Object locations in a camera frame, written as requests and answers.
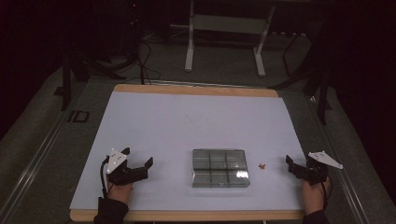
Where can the black tripod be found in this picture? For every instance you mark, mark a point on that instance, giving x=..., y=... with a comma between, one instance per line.
x=124, y=59

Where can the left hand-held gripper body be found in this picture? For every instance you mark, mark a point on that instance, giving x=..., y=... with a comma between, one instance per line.
x=124, y=177

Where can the small red piece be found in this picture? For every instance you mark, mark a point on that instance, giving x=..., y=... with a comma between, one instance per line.
x=262, y=166

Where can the white table mat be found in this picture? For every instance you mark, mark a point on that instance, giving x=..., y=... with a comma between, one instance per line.
x=174, y=130

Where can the white metal stand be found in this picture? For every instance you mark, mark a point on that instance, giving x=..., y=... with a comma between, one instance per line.
x=229, y=24

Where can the clear plastic compartment box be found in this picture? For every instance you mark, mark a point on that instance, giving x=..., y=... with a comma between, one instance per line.
x=219, y=168

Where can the person's right hand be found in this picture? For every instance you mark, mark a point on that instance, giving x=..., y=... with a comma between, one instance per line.
x=314, y=196

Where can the black metal stand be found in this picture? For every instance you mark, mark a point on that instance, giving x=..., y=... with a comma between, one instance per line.
x=66, y=81
x=322, y=96

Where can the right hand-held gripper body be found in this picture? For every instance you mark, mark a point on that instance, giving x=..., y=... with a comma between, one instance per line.
x=314, y=172

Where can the person's left hand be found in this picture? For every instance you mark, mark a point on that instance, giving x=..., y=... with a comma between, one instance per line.
x=120, y=192

